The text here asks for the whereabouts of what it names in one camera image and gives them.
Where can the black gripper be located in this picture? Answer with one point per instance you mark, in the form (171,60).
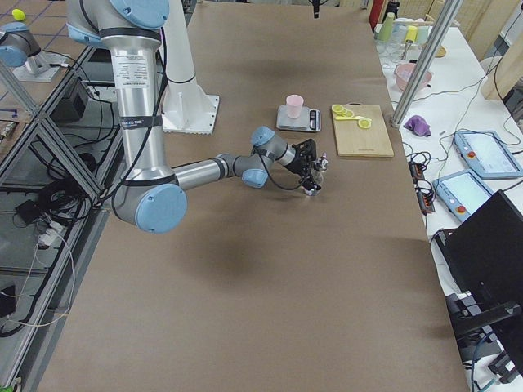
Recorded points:
(295,164)

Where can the clear glass sauce bottle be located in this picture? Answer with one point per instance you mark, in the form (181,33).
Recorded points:
(312,185)

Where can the pink plastic cup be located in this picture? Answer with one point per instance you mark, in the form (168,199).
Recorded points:
(294,104)

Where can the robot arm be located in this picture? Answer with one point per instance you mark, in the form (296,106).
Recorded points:
(157,91)
(21,52)

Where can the silver digital kitchen scale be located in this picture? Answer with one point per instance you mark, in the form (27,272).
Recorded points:
(308,121)

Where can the green cup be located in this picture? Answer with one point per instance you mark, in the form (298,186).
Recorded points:
(384,34)

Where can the bamboo cutting board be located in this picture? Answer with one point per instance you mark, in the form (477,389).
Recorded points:
(354,142)

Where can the yellow plastic knife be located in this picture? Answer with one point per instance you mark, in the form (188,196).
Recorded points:
(345,118)

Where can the lemon slice front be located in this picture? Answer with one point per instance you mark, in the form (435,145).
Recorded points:
(338,109)

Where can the purple cloth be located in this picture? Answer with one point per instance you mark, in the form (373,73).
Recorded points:
(418,126)

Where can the teach pendant near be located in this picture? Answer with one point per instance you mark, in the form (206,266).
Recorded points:
(463,193)

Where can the teach pendant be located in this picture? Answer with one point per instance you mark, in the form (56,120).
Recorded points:
(463,193)
(487,155)

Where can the teach pendant far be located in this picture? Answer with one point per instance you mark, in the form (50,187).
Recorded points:
(487,155)

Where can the black monitor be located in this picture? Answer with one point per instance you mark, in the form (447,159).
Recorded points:
(484,253)

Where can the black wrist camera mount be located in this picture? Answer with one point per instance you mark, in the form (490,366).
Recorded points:
(305,151)

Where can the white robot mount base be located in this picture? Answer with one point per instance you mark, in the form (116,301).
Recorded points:
(186,107)

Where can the aluminium frame post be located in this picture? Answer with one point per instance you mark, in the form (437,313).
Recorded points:
(439,30)

